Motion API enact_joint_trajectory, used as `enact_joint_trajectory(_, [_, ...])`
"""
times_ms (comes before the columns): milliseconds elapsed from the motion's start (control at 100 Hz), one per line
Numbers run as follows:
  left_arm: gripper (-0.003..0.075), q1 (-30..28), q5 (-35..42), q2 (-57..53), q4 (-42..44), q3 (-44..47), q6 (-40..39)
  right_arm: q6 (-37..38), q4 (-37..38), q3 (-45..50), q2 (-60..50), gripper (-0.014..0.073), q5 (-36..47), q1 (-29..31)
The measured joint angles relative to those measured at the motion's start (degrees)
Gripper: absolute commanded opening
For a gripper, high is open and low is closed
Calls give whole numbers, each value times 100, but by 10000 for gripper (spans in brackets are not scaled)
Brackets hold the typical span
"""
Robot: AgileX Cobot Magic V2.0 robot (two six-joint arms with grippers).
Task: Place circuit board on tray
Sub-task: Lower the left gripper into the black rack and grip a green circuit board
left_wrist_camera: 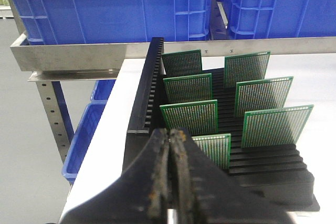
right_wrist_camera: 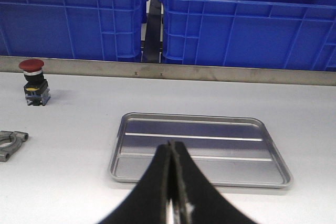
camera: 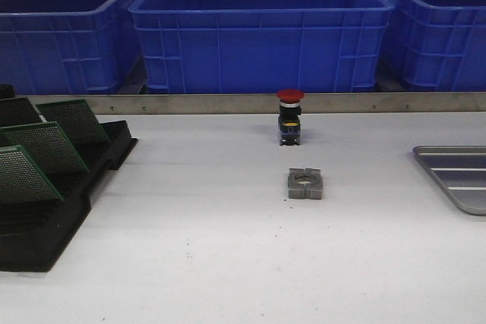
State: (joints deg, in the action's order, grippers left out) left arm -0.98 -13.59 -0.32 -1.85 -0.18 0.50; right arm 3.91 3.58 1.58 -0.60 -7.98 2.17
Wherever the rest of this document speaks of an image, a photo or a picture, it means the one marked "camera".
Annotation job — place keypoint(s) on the grey square clamp block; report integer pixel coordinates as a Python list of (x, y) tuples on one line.
[(305, 183)]

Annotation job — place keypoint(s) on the green circuit board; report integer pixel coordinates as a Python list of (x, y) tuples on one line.
[(48, 145), (18, 111), (76, 119), (22, 181)]

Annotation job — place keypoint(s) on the metal table edge rail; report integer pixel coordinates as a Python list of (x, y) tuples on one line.
[(312, 103)]

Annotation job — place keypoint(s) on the right blue plastic crate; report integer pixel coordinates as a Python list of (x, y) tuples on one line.
[(437, 45)]

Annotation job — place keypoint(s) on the left blue plastic crate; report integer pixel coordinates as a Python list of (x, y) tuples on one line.
[(67, 46)]

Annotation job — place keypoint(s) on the center blue plastic crate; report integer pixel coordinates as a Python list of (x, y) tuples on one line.
[(260, 46)]

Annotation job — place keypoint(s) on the red emergency stop button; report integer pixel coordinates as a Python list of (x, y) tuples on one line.
[(288, 120)]

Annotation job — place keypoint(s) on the black slotted board rack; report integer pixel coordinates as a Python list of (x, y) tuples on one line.
[(34, 235)]

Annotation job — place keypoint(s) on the blue plastic crate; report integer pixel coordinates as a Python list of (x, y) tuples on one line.
[(437, 45), (67, 46), (260, 46)]

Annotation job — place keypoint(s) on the silver metal tray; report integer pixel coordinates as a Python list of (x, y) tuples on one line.
[(459, 171)]

